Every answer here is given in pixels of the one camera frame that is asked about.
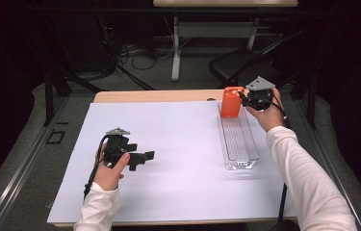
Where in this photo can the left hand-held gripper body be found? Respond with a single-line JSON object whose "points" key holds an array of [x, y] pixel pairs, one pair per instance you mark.
{"points": [[115, 147]]}

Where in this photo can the white-legged desk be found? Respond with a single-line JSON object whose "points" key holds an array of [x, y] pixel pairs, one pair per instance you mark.
{"points": [[176, 64]]}

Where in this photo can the person's right hand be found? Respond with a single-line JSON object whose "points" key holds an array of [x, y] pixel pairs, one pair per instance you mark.
{"points": [[271, 118]]}

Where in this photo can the wooden table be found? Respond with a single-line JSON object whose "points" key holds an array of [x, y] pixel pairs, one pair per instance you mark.
{"points": [[168, 95]]}

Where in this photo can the aluminium floor rail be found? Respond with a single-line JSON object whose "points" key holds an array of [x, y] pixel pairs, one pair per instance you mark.
{"points": [[330, 170], [24, 165]]}

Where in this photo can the orange phone case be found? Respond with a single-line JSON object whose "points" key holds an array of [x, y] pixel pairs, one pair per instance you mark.
{"points": [[231, 106]]}

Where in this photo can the person's left hand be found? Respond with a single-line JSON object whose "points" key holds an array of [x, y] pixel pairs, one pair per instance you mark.
{"points": [[107, 176]]}

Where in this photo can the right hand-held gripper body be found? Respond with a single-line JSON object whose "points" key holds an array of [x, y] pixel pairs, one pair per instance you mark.
{"points": [[258, 96]]}

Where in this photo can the white table cover sheet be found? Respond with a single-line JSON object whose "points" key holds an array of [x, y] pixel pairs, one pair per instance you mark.
{"points": [[175, 134]]}

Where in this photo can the clear plastic tray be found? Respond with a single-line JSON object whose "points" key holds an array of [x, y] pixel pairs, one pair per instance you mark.
{"points": [[239, 144]]}

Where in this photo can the black folding chair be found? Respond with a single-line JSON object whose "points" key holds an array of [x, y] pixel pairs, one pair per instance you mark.
{"points": [[232, 62]]}

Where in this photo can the black metal stand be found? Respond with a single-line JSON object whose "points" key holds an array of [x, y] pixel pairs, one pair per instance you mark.
{"points": [[312, 106], [48, 102]]}

